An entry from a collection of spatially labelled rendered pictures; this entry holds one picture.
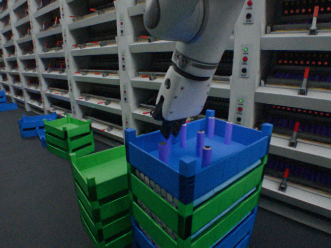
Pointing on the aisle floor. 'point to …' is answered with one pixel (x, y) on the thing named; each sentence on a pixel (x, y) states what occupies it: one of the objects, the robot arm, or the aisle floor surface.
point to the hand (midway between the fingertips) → (170, 128)
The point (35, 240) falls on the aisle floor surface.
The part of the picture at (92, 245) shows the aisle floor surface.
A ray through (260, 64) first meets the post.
